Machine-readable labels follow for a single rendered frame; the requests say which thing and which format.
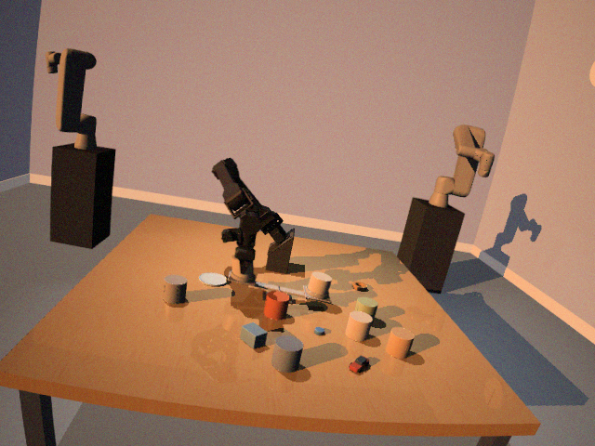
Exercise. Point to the red toy car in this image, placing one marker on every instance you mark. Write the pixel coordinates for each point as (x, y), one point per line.
(359, 363)

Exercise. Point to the small orange ring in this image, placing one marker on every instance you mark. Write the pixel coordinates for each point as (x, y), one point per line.
(359, 286)

